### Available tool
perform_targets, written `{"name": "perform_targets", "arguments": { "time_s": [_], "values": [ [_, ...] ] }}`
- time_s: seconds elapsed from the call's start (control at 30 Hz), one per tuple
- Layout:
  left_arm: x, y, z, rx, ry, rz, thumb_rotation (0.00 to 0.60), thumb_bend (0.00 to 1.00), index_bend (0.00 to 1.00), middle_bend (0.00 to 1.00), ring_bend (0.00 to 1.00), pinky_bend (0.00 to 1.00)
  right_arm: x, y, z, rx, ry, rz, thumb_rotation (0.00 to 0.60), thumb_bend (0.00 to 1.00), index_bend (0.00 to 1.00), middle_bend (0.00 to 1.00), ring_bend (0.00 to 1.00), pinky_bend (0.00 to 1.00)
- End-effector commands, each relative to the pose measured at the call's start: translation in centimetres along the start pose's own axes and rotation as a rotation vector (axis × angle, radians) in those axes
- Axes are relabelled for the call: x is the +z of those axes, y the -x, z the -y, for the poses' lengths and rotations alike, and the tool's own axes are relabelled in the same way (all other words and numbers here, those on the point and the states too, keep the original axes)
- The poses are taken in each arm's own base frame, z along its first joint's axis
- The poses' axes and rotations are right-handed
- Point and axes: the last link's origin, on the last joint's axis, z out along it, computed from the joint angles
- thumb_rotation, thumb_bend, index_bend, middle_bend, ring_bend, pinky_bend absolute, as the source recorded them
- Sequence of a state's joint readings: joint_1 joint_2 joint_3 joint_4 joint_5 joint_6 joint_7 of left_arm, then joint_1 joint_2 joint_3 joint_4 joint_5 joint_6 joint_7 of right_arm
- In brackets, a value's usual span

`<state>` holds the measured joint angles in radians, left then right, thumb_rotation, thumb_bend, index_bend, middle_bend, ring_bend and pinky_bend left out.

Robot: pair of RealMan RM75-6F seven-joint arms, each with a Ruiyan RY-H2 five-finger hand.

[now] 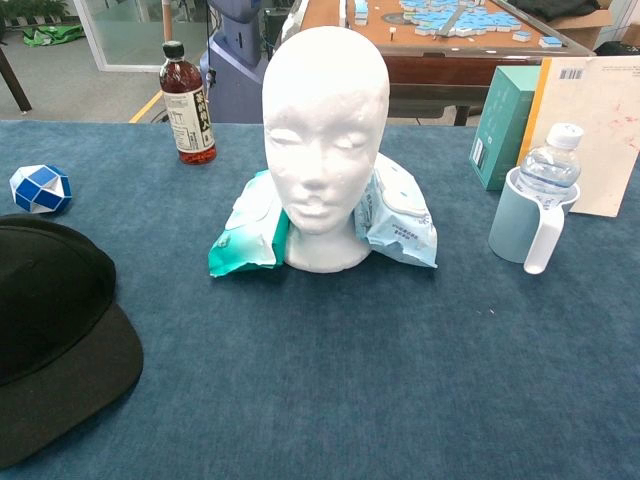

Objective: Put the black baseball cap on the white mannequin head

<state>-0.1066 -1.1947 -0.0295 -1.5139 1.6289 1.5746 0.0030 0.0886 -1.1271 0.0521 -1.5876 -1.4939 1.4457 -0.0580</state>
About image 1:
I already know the black baseball cap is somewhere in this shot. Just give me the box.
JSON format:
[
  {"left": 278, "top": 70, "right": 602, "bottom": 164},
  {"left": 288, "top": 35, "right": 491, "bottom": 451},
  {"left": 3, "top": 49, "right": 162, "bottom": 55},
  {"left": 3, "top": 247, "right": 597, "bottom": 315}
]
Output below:
[{"left": 0, "top": 213, "right": 145, "bottom": 470}]

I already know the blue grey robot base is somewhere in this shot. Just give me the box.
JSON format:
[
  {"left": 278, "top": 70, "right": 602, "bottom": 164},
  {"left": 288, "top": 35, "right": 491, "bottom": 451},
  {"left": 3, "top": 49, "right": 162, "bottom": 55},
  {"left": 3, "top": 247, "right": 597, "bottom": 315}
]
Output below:
[{"left": 199, "top": 0, "right": 269, "bottom": 125}]

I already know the white foam mannequin head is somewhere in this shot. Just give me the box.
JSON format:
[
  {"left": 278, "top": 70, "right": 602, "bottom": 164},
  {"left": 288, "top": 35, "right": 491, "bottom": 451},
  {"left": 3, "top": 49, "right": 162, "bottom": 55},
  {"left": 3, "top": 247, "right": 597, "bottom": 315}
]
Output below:
[{"left": 261, "top": 25, "right": 391, "bottom": 274}]

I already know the green wet wipes pack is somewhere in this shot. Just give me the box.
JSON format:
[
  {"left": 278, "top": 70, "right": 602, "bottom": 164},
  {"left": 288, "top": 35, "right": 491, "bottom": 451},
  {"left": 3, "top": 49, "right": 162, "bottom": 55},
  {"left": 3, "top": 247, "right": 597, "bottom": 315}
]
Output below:
[{"left": 207, "top": 169, "right": 291, "bottom": 278}]

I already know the light blue wet wipes pack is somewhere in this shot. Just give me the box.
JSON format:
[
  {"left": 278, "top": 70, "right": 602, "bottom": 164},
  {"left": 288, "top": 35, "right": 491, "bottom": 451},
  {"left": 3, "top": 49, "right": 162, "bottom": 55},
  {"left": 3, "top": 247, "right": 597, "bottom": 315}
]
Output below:
[{"left": 352, "top": 152, "right": 439, "bottom": 270}]

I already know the blue felt tablecloth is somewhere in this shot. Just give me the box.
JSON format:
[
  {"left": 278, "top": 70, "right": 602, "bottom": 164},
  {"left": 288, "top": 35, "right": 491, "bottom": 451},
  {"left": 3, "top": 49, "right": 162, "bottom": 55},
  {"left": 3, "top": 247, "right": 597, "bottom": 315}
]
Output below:
[{"left": 0, "top": 119, "right": 640, "bottom": 480}]

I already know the brown tea bottle black cap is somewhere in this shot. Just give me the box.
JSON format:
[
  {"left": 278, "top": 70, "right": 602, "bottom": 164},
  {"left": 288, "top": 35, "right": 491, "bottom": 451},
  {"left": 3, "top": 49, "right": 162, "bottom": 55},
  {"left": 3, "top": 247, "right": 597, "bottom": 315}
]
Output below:
[{"left": 158, "top": 41, "right": 218, "bottom": 166}]

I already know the brown mahjong table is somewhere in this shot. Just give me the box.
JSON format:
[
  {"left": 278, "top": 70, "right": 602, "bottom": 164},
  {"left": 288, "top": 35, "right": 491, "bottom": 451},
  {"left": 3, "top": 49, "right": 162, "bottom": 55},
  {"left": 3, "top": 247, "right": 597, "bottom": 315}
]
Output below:
[{"left": 279, "top": 0, "right": 596, "bottom": 127}]

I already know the teal cardboard box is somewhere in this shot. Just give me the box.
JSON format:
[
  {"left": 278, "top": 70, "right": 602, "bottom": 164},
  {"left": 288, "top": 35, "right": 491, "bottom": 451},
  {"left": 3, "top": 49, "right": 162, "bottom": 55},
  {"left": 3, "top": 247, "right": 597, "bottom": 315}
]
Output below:
[{"left": 468, "top": 65, "right": 542, "bottom": 192}]

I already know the clear plastic water bottle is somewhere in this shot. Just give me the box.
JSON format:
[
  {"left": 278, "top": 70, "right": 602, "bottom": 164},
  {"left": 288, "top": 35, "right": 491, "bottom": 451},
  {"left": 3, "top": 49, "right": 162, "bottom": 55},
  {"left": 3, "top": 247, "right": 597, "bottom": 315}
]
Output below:
[{"left": 514, "top": 122, "right": 585, "bottom": 210}]

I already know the white framed glass partition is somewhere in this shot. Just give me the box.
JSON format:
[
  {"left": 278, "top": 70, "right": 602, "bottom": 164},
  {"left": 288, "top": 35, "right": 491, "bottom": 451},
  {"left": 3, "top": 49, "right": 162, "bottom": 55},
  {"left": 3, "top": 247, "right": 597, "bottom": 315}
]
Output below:
[{"left": 73, "top": 0, "right": 211, "bottom": 73}]

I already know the blue white snake puzzle ball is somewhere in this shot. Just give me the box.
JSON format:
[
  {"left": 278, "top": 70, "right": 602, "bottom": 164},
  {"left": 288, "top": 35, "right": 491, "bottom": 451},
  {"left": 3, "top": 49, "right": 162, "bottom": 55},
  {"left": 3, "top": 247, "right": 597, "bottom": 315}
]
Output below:
[{"left": 8, "top": 164, "right": 73, "bottom": 216}]

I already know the cream book orange spine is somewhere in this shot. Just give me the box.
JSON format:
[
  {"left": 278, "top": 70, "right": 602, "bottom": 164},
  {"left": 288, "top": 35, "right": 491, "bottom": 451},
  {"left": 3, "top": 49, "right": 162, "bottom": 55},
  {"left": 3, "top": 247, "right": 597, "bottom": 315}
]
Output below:
[{"left": 516, "top": 55, "right": 640, "bottom": 218}]

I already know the black cloth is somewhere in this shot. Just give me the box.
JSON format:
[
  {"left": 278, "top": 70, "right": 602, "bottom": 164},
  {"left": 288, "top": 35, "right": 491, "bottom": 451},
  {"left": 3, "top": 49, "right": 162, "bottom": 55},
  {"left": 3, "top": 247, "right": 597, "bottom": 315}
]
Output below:
[{"left": 507, "top": 0, "right": 601, "bottom": 22}]

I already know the green bag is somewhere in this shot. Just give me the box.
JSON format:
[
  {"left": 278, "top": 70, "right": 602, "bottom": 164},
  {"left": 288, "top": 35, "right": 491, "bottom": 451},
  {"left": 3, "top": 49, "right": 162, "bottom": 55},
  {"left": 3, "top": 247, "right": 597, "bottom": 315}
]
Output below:
[{"left": 22, "top": 23, "right": 86, "bottom": 49}]

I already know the brown cardboard box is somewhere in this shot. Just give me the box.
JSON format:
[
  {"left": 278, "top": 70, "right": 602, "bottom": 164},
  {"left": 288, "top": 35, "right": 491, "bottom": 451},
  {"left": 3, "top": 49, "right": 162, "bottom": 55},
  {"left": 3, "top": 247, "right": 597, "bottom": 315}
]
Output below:
[{"left": 544, "top": 0, "right": 640, "bottom": 51}]

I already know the dark table leg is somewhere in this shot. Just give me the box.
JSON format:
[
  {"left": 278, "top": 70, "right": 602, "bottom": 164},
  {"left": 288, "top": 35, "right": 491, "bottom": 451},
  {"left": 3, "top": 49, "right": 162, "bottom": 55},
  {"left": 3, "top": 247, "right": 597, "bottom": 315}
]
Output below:
[{"left": 0, "top": 47, "right": 33, "bottom": 114}]

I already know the light blue cup white handle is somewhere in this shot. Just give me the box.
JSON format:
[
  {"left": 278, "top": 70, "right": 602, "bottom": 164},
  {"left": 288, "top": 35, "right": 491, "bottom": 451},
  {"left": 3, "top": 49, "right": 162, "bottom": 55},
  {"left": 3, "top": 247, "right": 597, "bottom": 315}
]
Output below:
[{"left": 487, "top": 166, "right": 581, "bottom": 275}]

